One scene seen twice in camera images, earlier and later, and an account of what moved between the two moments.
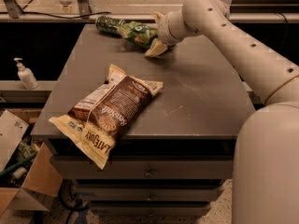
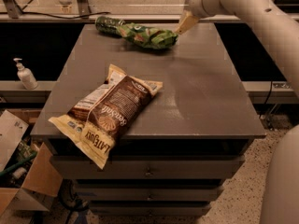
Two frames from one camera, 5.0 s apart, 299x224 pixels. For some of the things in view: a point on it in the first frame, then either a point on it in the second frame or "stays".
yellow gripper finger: (156, 48) → (188, 21)
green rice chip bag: (140, 34) stays
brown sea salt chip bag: (99, 114) stays
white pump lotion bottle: (26, 75) stays
